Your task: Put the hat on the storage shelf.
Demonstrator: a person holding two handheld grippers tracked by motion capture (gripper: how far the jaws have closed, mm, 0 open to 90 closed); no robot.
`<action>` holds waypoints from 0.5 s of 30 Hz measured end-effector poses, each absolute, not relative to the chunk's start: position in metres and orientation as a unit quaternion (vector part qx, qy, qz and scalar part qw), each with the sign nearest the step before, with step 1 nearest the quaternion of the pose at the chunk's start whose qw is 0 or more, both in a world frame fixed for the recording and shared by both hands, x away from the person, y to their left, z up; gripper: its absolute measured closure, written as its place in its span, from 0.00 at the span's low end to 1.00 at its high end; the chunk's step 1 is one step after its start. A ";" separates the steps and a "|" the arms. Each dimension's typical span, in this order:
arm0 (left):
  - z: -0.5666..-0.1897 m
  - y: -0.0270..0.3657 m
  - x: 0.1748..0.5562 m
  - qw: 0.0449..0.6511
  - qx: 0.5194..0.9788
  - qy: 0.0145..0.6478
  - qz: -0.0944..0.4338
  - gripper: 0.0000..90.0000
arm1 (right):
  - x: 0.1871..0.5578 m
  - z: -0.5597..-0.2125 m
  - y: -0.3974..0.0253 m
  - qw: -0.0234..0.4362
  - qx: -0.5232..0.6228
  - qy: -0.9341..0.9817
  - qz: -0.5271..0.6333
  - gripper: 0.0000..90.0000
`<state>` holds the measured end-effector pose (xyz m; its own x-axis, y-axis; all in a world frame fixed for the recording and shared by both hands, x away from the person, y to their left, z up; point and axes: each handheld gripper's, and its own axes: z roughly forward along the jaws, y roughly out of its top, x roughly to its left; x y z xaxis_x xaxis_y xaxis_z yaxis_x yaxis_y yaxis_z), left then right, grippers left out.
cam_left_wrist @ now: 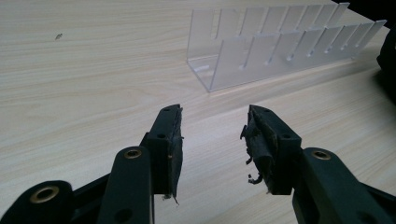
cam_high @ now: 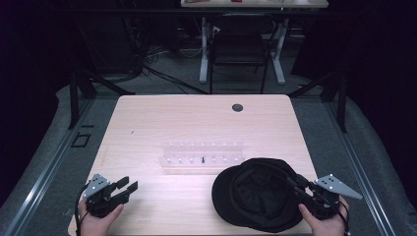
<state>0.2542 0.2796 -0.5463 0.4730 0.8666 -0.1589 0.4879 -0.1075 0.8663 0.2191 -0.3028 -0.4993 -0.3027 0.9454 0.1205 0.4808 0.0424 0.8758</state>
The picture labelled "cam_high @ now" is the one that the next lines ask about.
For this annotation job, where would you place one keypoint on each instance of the clear acrylic peg rack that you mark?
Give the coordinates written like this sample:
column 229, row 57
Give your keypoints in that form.
column 200, row 155

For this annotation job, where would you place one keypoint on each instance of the aluminium floor rail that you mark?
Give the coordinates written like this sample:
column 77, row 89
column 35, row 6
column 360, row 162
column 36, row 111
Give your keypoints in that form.
column 360, row 170
column 42, row 177

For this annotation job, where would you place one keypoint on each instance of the black folding chair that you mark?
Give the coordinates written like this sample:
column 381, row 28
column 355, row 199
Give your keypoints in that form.
column 237, row 46

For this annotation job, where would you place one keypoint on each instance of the black cap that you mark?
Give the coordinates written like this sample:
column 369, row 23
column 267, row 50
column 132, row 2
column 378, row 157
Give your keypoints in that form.
column 252, row 196

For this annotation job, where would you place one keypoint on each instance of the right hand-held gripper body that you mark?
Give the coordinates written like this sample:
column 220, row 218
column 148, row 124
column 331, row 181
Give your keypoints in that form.
column 327, row 203

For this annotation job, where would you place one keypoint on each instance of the person's right hand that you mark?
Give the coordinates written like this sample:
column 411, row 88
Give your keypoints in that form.
column 327, row 227

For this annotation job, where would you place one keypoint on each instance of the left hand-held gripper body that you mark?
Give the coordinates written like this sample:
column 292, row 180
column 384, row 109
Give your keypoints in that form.
column 98, row 191

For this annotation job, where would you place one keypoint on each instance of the person's left hand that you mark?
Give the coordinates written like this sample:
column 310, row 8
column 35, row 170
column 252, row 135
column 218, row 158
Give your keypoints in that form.
column 98, row 226

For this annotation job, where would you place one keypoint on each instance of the white-legged background desk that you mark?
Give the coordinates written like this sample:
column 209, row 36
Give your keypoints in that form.
column 255, row 4

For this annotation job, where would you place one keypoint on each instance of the grey table grommet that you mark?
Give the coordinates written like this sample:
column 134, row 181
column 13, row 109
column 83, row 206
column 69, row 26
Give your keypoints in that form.
column 237, row 107

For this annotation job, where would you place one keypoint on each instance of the black metal frame stand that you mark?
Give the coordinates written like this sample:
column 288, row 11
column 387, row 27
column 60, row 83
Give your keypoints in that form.
column 74, row 98
column 342, row 101

